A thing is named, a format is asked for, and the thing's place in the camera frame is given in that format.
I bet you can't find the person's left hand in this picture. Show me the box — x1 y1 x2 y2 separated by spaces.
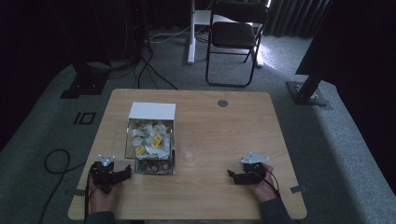
88 179 123 215

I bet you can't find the hand-held gripper cable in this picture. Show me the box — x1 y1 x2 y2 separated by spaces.
254 169 282 199
83 171 95 222

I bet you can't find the grey curtain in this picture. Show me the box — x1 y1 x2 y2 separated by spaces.
266 0 332 40

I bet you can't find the person's right hand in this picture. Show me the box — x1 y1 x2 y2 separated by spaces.
247 162 280 203

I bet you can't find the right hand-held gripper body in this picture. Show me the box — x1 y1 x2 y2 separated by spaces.
233 151 271 187

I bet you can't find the black post on metal plate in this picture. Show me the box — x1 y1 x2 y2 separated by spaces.
286 72 330 107

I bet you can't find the right hand-held gripper cable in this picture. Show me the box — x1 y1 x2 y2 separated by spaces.
254 169 282 199

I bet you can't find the black floor cable bundle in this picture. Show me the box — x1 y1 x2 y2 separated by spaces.
133 46 179 91

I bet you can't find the left hand-held gripper cable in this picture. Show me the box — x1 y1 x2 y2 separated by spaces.
83 171 95 222

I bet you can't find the pile of white yellow packets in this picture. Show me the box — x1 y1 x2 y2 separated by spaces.
130 120 173 159

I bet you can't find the clear drawer with brown pieces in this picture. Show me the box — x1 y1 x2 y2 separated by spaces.
134 148 177 175

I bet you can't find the pile of brown pieces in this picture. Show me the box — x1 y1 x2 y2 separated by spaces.
136 160 172 174

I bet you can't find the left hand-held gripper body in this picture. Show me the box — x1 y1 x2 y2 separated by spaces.
89 153 123 196

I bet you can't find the black stand with flat base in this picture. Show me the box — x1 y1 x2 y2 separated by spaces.
60 60 110 100

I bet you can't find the clear drawer with packets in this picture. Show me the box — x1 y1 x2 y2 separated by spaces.
124 119 177 161

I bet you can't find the clear box of packets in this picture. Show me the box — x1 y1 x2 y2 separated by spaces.
128 101 177 175

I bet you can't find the black folding chair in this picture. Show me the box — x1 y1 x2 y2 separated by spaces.
205 0 271 89

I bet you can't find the black looped floor cable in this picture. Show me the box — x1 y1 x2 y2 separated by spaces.
37 147 88 224

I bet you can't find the white floor cable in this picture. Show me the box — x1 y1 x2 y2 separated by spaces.
148 25 192 44

